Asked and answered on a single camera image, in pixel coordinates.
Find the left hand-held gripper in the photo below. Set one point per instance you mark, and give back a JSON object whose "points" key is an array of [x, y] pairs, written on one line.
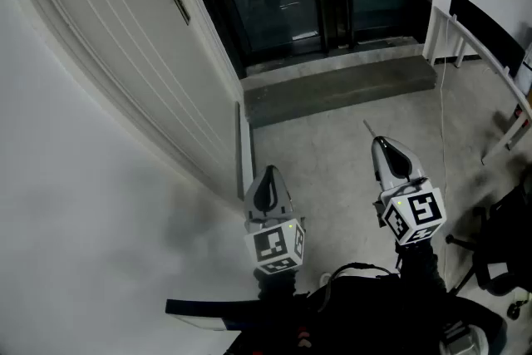
{"points": [[274, 247]]}

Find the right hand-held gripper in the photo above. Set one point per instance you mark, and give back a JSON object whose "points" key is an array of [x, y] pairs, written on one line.
{"points": [[415, 214]]}

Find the white panelled door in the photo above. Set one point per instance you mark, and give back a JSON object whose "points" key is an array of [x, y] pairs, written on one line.
{"points": [[124, 54]]}

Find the person's right forearm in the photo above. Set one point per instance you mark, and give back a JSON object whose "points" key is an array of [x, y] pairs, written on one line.
{"points": [[420, 266]]}

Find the person's left forearm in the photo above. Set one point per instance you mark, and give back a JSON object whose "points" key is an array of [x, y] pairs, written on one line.
{"points": [[276, 284]]}

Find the white shoe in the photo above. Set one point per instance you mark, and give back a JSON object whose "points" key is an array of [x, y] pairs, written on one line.
{"points": [[325, 278]]}

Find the black office chair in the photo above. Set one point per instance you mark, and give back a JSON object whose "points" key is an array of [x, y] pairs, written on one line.
{"points": [[503, 245]]}

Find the person's dark clothed torso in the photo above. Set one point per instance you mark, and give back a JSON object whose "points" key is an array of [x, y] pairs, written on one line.
{"points": [[374, 320]]}

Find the black desk partition panel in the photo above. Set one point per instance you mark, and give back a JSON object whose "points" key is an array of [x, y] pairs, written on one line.
{"points": [[486, 31]]}

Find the grey mesh pouch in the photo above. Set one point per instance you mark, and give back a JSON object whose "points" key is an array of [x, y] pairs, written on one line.
{"points": [[461, 338]]}

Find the white table frame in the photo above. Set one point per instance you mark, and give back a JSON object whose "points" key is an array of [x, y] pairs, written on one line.
{"points": [[478, 43]]}

